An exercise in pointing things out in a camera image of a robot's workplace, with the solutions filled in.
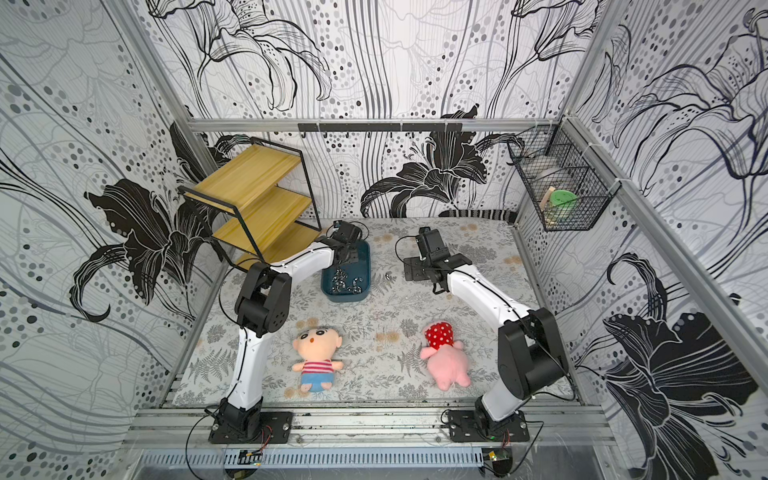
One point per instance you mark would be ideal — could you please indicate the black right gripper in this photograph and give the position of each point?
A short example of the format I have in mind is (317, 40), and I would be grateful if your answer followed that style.
(417, 268)

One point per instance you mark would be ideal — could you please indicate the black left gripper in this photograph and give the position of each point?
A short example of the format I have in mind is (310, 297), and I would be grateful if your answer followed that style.
(353, 253)

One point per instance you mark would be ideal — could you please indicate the teal plastic storage box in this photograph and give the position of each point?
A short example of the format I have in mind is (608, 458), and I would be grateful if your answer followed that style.
(361, 268)

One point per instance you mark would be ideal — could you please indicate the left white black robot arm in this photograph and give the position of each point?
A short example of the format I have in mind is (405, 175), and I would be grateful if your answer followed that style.
(262, 308)

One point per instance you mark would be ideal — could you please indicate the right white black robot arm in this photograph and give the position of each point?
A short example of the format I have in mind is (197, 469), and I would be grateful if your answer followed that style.
(530, 353)

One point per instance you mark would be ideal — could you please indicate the pile of silver wing nuts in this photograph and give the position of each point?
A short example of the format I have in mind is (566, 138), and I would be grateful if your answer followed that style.
(344, 284)

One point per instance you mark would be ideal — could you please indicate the black white striped cloth roll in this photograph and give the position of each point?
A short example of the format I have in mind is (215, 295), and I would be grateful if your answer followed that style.
(508, 216)

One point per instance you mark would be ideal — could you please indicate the pink plush toy red hat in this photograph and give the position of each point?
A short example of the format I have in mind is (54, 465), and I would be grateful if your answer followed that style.
(445, 357)

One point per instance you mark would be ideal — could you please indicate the boy plush doll striped shirt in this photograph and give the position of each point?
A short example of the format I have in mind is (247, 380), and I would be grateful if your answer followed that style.
(317, 367)

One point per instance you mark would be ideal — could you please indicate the green round lid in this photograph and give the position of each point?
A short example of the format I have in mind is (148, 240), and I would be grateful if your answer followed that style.
(563, 200)

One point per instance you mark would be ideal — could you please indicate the wooden shelf black metal frame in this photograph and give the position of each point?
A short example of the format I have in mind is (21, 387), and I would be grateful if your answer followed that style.
(264, 219)

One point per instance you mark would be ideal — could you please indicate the black wall rail bar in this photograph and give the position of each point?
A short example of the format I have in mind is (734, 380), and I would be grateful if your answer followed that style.
(327, 127)

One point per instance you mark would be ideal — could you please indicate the black wire basket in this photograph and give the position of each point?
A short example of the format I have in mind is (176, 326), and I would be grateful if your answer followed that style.
(549, 157)

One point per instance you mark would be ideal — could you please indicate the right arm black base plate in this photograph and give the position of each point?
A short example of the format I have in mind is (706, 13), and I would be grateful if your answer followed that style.
(466, 426)

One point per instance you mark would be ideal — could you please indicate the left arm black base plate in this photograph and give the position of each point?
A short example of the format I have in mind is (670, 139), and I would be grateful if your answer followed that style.
(251, 427)

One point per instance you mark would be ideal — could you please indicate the white slotted cable duct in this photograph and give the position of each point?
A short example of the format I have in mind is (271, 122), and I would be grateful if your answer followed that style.
(296, 458)

